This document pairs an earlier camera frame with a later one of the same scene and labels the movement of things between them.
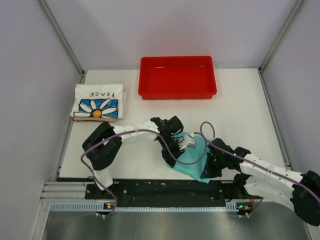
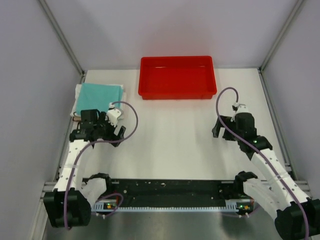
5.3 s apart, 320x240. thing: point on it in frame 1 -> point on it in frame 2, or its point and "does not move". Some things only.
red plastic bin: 177,77 does not move
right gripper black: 208,171 -> 216,129
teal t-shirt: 190,154 -> 94,96
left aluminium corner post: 62,37 does not move
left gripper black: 168,158 -> 111,136
